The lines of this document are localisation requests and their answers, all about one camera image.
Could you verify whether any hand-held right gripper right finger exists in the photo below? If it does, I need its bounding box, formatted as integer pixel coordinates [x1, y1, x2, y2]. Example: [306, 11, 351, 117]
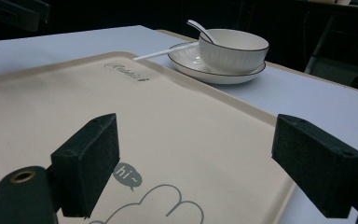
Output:
[270, 113, 358, 219]

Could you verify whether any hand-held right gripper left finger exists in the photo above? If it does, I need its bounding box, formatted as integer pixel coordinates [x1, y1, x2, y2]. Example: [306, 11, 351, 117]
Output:
[49, 112, 120, 218]

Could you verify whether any beige tray with rabbit print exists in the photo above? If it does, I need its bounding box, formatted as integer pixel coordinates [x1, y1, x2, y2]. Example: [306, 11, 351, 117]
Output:
[0, 50, 296, 224]

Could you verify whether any white bowl with dark rim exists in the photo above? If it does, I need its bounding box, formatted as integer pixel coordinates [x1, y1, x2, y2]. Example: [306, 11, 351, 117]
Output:
[198, 28, 269, 76]

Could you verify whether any white ceramic spoon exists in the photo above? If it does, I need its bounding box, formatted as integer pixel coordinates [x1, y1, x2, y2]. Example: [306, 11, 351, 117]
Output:
[186, 19, 218, 45]

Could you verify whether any black folding chair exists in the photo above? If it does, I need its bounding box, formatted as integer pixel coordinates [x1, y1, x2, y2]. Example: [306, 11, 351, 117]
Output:
[304, 12, 358, 94]

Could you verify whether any white plate with dark rim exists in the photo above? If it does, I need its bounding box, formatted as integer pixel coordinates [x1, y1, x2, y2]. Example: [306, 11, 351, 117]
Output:
[167, 41, 267, 86]

